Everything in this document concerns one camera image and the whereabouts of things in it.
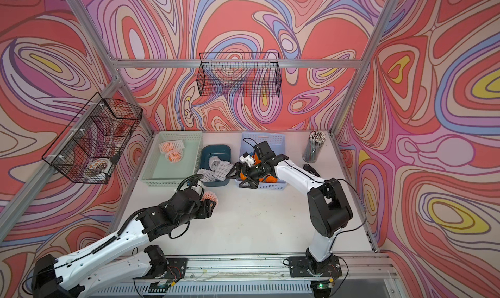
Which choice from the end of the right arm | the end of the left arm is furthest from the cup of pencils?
the end of the left arm

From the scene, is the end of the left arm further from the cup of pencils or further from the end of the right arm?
the cup of pencils

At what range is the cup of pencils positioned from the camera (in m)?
0.95
